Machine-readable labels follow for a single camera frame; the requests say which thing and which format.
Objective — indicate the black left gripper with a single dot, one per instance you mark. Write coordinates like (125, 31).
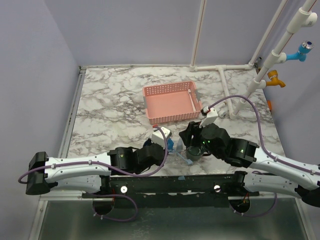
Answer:
(159, 163)

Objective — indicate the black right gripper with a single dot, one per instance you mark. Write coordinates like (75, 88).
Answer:
(193, 129)

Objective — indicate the dark blue mug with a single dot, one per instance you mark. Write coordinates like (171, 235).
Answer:
(147, 143)

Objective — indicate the blue toothpaste tube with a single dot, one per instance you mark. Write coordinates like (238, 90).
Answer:
(170, 145)

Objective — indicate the dark green mug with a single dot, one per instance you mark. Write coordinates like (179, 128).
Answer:
(194, 153)

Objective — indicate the grey toothbrush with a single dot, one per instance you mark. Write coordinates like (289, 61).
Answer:
(186, 160)

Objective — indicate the pink plastic basket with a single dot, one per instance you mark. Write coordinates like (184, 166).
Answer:
(170, 102)

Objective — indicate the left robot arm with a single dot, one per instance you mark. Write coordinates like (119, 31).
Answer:
(45, 173)

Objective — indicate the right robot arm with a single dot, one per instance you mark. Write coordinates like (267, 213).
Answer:
(291, 177)

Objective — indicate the yellow faucet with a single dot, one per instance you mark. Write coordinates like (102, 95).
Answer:
(274, 79)

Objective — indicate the blue faucet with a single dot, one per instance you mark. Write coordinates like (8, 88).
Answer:
(301, 54)

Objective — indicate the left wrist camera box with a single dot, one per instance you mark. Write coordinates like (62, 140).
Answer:
(161, 136)

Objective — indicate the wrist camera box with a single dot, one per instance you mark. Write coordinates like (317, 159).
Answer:
(210, 115)
(161, 136)

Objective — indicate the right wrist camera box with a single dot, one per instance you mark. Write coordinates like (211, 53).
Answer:
(210, 115)

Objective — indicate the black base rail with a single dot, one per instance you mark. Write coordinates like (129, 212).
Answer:
(187, 191)

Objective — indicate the white pvc pipe frame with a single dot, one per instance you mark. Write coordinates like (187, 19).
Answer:
(304, 17)

